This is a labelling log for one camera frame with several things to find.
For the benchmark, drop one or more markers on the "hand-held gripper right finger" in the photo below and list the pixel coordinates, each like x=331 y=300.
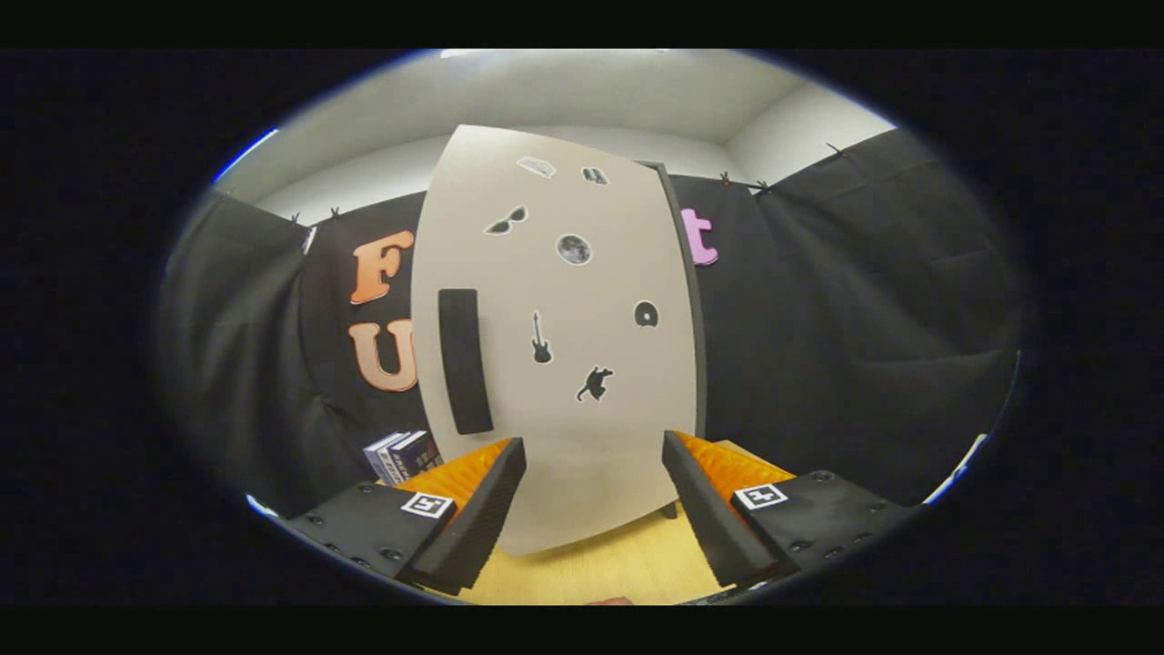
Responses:
x=705 y=509

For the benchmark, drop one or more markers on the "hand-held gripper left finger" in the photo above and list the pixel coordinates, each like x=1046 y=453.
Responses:
x=473 y=518

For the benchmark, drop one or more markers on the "white cabinet door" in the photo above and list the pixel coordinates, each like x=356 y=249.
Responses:
x=564 y=455

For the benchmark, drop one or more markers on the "dark grey cabinet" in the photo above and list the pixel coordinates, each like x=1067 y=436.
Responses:
x=702 y=382

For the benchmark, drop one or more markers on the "small screen device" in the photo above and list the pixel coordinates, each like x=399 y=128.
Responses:
x=261 y=506

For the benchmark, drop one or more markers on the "black backdrop cloth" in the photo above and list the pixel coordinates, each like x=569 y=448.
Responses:
x=864 y=318

